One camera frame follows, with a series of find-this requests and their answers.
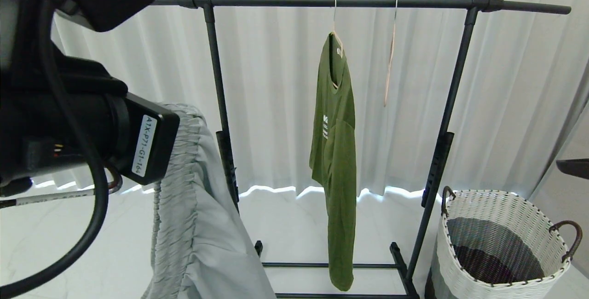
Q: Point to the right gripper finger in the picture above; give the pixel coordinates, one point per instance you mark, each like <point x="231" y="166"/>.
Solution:
<point x="575" y="168"/>

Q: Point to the black clothes rack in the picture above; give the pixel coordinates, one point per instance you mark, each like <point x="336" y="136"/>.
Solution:
<point x="276" y="1"/>

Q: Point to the white laundry basket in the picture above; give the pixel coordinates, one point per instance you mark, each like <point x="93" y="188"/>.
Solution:
<point x="497" y="207"/>

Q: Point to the pale grey garment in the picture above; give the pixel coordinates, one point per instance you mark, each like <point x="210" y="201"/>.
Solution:
<point x="211" y="225"/>

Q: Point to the green printed shirt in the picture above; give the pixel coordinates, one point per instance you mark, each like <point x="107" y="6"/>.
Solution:
<point x="336" y="161"/>

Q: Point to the pink clothes hanger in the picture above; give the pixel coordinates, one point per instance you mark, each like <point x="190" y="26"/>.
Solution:
<point x="337" y="37"/>
<point x="390" y="60"/>

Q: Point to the white curtain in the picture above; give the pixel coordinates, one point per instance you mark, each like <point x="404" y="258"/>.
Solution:
<point x="276" y="83"/>

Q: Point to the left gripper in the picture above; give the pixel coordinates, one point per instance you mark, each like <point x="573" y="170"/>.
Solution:
<point x="152" y="142"/>

